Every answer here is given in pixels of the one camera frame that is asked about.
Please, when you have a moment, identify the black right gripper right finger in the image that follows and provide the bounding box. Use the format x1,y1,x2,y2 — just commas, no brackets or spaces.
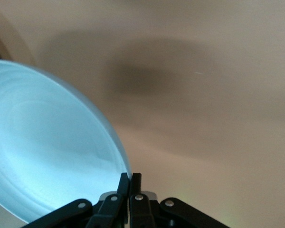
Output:
129,172,161,228

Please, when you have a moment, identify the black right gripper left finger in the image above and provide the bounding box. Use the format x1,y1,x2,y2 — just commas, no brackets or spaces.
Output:
86,172,131,228

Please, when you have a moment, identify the blue plate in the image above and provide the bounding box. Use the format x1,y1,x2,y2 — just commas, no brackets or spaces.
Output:
0,59,132,225

